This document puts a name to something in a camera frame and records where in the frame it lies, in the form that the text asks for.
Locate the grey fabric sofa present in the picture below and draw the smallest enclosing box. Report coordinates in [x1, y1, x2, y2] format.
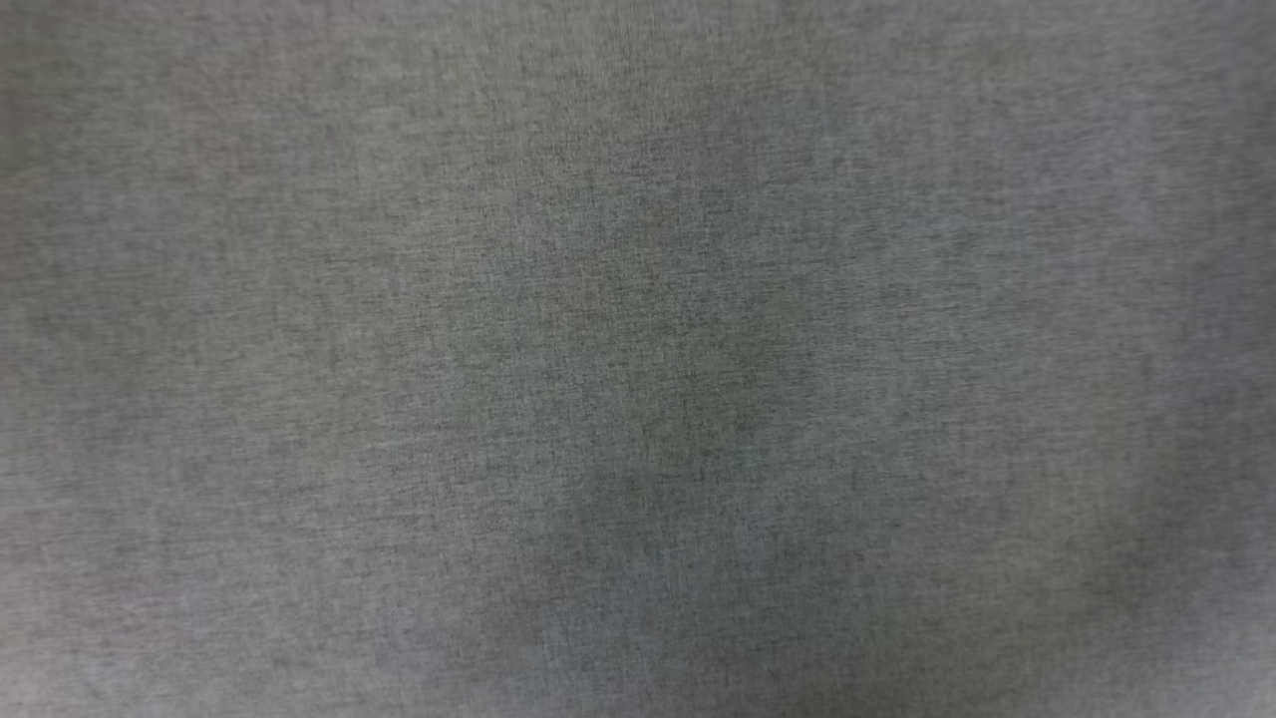
[0, 0, 1276, 718]

